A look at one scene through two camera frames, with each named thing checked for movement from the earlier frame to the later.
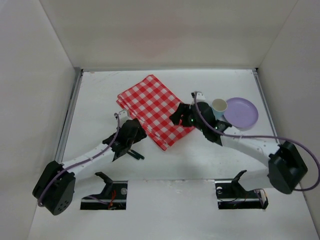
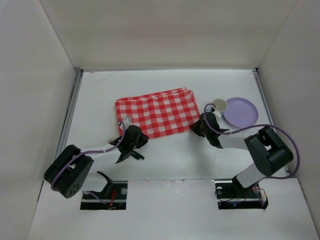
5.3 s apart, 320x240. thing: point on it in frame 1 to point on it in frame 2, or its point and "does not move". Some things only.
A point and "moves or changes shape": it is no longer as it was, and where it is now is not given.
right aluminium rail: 259,83 does not move
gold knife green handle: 133,155 does not move
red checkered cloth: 152,104 moves or changes shape
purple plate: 241,113 does not move
